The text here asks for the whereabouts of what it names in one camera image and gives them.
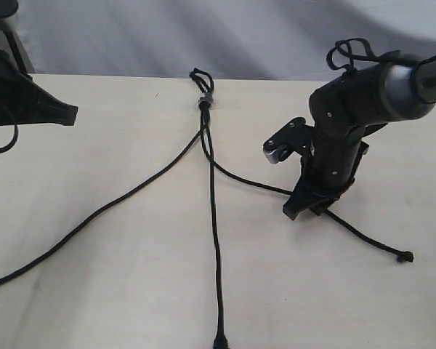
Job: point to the grey backdrop cloth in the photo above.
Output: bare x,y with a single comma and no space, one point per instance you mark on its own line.
275,40

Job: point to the black stand pole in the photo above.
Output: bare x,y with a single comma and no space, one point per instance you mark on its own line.
16,53

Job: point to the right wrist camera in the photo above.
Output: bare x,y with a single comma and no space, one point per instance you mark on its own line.
293,137

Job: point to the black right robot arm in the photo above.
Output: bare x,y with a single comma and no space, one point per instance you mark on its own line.
345,111

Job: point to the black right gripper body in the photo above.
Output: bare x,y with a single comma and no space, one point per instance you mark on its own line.
329,165

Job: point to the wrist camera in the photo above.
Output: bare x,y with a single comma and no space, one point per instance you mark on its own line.
293,137
8,8

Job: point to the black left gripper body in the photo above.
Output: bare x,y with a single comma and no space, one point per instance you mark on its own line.
17,94

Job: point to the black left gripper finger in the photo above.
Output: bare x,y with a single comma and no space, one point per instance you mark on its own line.
44,108

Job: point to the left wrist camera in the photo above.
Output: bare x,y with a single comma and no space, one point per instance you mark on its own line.
8,8

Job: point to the grey tape around cable bundle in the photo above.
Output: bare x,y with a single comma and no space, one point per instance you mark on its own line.
206,99

